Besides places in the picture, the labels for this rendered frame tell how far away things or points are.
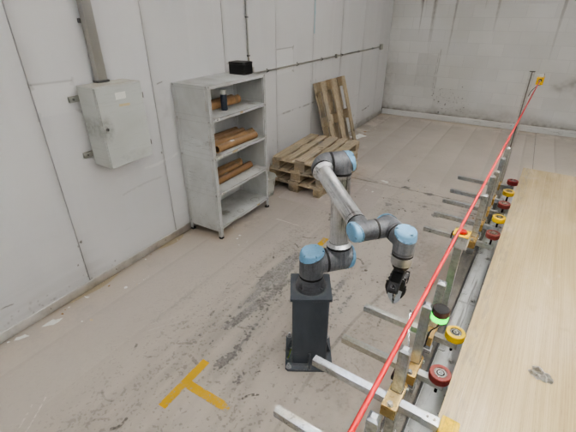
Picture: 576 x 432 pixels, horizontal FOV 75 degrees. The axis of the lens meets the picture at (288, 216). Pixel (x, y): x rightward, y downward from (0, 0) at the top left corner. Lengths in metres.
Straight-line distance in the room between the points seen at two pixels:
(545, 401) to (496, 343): 0.27
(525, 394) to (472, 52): 7.82
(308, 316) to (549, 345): 1.24
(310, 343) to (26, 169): 2.27
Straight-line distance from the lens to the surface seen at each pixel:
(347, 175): 2.10
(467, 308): 2.46
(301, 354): 2.67
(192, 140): 3.79
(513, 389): 1.73
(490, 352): 1.82
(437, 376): 1.64
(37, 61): 3.15
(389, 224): 1.66
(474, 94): 9.06
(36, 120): 3.16
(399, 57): 9.29
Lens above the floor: 2.12
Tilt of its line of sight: 28 degrees down
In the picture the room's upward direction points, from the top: straight up
